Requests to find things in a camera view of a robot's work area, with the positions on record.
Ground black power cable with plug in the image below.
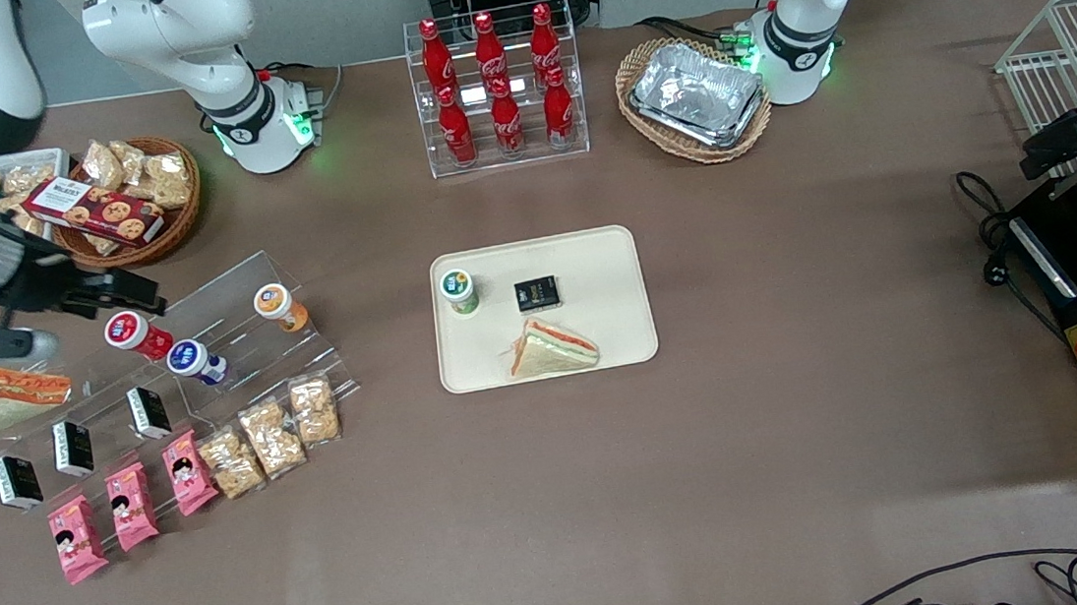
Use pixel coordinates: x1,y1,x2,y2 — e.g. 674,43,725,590
953,161,1069,353

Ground small black snack box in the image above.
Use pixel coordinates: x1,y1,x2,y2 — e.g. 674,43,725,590
513,274,563,315
50,417,97,480
0,452,46,514
125,383,175,444

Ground pink snack packet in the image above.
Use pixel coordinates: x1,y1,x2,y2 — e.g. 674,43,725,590
44,492,113,588
102,459,163,555
158,427,223,520

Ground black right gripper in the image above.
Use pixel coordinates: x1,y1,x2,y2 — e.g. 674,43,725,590
0,240,171,332

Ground light wicker basket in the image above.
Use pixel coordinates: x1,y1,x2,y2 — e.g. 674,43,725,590
611,27,780,174

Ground red cookie box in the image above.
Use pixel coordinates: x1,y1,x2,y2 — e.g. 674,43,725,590
20,167,169,259

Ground green gum bottle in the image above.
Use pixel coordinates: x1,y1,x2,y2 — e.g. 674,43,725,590
437,265,483,320

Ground red gum bottle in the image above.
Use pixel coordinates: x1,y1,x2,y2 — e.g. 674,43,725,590
102,306,177,367

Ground clear acrylic snack stand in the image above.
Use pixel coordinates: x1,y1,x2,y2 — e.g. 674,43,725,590
0,334,372,523

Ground long black cable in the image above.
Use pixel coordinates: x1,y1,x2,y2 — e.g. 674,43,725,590
806,543,1077,605

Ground clear acrylic bottle rack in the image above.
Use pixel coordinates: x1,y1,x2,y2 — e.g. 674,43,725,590
400,0,594,182

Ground white rectangular bin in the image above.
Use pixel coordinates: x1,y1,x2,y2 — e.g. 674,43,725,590
0,147,79,259

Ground dark brown wicker basket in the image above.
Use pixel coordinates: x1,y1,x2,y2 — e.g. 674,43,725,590
45,131,210,277

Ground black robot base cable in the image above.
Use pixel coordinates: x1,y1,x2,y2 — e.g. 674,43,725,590
633,4,773,59

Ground wrapped triangle sandwich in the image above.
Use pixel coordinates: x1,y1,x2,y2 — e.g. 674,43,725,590
0,357,79,438
504,312,604,382

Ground clear acrylic gum stand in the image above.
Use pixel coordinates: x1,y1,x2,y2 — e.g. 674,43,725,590
90,243,349,436

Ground orange gum bottle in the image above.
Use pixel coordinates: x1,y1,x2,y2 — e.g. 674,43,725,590
252,279,312,337

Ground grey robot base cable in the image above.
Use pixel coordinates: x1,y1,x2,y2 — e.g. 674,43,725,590
257,55,349,125

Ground red cola bottle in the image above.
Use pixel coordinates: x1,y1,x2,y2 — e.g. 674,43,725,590
486,74,528,160
470,9,511,88
416,15,461,99
539,63,579,151
524,0,566,77
434,84,480,169

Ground blue gum bottle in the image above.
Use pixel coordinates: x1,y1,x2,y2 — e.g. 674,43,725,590
164,334,232,392

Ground beige plastic tray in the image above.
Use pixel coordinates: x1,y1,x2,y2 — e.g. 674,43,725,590
426,221,663,395

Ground stacked aluminium foil containers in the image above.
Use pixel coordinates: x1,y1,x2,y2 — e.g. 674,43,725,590
624,33,772,158

